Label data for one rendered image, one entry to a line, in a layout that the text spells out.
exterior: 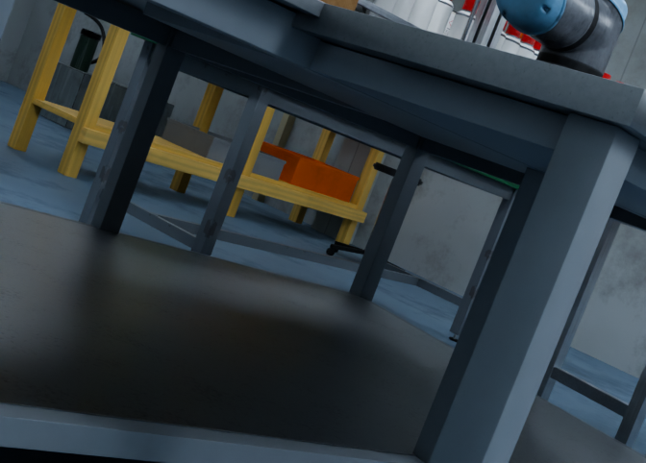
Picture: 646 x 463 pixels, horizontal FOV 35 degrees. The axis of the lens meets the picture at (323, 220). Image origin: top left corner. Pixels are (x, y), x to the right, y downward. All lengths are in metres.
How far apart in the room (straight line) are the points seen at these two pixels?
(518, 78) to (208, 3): 0.39
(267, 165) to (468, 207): 1.52
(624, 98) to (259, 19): 0.48
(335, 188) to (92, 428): 5.93
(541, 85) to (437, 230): 6.24
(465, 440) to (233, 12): 0.58
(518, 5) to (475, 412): 0.78
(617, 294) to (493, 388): 5.57
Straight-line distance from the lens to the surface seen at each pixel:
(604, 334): 6.66
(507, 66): 1.14
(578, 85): 1.09
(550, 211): 1.09
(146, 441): 1.42
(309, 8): 1.30
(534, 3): 1.67
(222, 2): 1.28
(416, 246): 7.40
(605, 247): 3.20
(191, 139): 6.34
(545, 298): 1.08
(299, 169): 6.88
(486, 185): 4.65
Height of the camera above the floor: 0.67
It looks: 4 degrees down
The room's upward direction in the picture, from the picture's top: 21 degrees clockwise
